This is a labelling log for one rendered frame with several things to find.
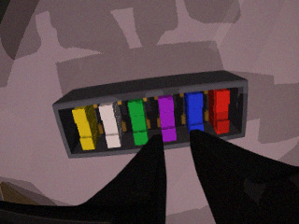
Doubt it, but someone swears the blue fuse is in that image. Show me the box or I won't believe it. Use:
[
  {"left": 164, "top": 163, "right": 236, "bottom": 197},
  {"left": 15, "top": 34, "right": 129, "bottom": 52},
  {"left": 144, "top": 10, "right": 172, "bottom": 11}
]
[{"left": 184, "top": 91, "right": 205, "bottom": 133}]

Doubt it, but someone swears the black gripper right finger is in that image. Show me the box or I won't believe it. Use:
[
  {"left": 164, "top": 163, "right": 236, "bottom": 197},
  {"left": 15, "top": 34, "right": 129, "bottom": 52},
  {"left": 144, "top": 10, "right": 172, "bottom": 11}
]
[{"left": 190, "top": 130, "right": 299, "bottom": 224}]

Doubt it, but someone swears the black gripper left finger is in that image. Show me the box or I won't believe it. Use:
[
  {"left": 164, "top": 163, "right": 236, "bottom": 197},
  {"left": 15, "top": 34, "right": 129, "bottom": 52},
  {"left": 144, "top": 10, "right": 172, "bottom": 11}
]
[{"left": 0, "top": 133, "right": 167, "bottom": 224}]

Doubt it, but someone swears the green fuse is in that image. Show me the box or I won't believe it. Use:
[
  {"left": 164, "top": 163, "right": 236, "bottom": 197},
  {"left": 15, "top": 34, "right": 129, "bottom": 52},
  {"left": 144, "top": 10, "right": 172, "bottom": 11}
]
[{"left": 128, "top": 98, "right": 150, "bottom": 146}]

